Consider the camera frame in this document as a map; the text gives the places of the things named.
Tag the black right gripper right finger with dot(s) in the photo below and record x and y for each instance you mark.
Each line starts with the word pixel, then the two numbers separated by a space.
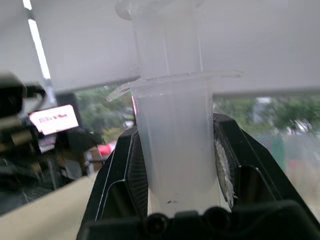
pixel 252 160

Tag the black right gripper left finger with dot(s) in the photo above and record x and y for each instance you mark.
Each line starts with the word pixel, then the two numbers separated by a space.
pixel 117 172

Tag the clear plastic syringe barrel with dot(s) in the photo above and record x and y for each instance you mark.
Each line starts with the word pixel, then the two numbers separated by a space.
pixel 175 150

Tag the clear plastic syringe plunger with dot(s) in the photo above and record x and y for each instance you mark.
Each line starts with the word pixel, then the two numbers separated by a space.
pixel 167 37

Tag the small red object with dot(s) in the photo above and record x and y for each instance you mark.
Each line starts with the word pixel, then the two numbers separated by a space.
pixel 107 149

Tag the white sign with red print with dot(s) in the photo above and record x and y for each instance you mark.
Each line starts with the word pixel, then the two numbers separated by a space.
pixel 53 119

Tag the black equipment stack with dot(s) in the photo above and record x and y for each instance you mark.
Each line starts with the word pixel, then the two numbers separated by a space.
pixel 30 160

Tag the long white ceiling light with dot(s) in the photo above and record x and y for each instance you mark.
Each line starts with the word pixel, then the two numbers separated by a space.
pixel 37 42

